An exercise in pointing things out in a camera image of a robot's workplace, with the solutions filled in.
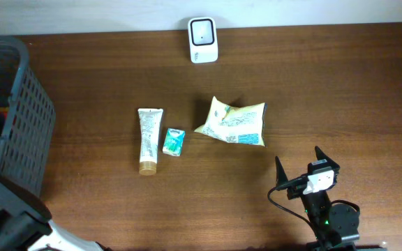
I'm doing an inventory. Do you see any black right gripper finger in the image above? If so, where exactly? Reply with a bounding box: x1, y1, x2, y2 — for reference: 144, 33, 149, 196
315, 146, 339, 168
275, 156, 288, 190

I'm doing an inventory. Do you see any yellow wiper sheet pack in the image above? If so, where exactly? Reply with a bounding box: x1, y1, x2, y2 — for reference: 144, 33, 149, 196
195, 96, 267, 146

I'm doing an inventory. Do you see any green Kleenex tissue pack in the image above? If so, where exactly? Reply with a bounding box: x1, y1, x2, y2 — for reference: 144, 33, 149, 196
163, 128, 186, 157

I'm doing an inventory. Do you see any white conditioner tube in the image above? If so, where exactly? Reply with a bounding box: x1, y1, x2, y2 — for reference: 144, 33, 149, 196
138, 108, 163, 176

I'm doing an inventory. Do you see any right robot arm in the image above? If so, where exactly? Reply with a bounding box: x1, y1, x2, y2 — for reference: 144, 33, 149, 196
267, 146, 360, 250

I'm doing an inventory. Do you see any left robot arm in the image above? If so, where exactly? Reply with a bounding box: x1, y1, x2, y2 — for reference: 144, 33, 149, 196
0, 175, 107, 251

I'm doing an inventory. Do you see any white barcode scanner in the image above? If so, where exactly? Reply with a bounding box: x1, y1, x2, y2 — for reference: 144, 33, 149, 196
187, 17, 218, 63

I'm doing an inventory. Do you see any dark grey plastic basket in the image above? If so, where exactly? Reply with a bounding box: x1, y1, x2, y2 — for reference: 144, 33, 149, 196
0, 36, 56, 195

